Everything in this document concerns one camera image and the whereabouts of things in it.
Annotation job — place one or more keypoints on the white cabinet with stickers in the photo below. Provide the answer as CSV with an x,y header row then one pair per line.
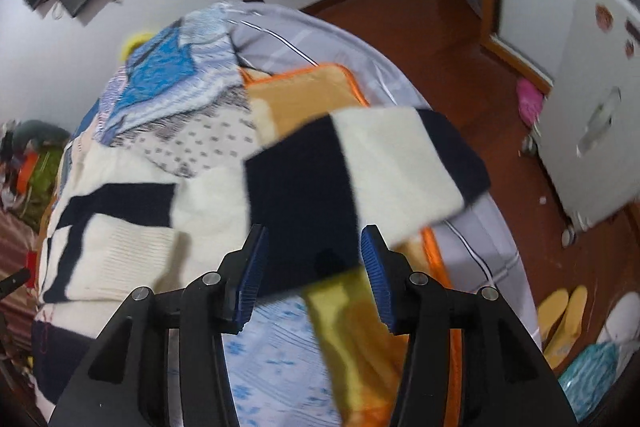
x,y
585,117

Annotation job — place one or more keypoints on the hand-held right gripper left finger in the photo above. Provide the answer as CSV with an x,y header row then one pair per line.
x,y
248,277

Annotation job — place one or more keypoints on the yellow plush pillow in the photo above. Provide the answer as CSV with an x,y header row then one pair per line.
x,y
134,44

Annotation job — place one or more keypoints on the blue patchwork patterned quilt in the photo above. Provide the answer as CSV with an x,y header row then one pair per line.
x,y
165,72

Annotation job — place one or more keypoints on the yellow slipper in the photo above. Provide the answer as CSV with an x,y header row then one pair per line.
x,y
552,314
570,327

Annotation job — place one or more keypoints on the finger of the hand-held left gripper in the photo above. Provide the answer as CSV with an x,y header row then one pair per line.
x,y
15,283

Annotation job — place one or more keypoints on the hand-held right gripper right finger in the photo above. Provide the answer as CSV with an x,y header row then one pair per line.
x,y
378,277

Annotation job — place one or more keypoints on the teal patterned cloth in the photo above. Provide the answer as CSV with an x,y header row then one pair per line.
x,y
590,377

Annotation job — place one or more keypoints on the grey striped bedsheet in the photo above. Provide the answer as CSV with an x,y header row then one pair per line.
x,y
350,47

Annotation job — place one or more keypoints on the brown striped curtain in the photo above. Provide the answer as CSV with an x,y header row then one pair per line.
x,y
17,247

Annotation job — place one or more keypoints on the white shoe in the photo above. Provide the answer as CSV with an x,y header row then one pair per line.
x,y
622,322

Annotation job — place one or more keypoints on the orange box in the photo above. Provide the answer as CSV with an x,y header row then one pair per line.
x,y
27,172

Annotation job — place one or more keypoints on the cream and navy knit sweater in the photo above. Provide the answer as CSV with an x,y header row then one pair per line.
x,y
400,157

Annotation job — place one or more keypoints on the light blue floral sheet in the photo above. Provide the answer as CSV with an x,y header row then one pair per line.
x,y
280,367

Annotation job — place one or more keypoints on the pink slippers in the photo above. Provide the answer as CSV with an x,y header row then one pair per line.
x,y
529,102

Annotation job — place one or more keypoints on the orange and yellow blanket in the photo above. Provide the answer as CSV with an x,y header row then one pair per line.
x,y
300,92

